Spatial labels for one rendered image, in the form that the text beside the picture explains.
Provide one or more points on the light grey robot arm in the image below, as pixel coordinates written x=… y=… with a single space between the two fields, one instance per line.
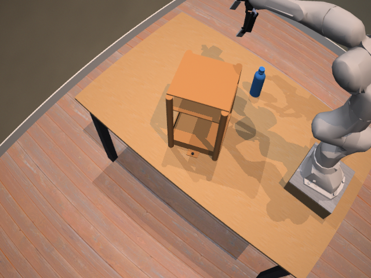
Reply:
x=345 y=130

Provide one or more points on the brown wooden shelving unit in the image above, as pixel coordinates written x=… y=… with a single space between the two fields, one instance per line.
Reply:
x=203 y=88

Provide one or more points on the blue bottle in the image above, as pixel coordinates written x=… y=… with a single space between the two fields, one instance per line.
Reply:
x=258 y=81

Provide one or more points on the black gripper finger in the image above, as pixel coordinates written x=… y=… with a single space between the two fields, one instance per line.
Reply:
x=250 y=18
x=235 y=4

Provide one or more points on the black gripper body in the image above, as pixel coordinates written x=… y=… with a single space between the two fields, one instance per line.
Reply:
x=250 y=6

